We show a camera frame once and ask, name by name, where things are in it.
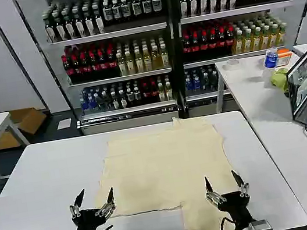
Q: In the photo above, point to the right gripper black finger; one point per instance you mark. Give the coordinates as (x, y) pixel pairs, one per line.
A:
(214, 196)
(244, 189)

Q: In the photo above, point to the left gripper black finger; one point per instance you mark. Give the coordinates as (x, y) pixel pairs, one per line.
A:
(75, 209)
(108, 206)

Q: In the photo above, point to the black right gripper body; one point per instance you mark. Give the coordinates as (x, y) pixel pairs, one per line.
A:
(236, 207)

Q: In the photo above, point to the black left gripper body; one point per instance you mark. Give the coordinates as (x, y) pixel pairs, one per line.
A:
(86, 223)

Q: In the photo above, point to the cream yellow shirt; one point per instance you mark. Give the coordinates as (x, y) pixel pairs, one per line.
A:
(161, 163)

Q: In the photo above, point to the white paper sheet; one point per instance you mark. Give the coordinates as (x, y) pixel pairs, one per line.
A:
(64, 123)

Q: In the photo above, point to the brown cardboard box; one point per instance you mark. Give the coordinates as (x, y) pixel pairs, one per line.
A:
(26, 120)

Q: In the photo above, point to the green crumpled cloth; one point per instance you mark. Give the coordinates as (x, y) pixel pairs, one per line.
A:
(279, 79)

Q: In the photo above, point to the white tape roll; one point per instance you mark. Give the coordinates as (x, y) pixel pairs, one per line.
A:
(233, 64)

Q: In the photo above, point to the clear bottle with blue label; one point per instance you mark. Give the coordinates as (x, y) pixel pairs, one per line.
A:
(270, 61)

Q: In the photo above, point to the orange and white box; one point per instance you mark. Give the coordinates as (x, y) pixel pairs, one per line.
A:
(285, 57)

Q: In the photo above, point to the bottle shelf with blue bottles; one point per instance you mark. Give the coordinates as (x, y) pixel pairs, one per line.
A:
(113, 53)

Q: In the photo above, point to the bottle shelf behind white desk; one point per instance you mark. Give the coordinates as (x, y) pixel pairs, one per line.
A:
(233, 30)

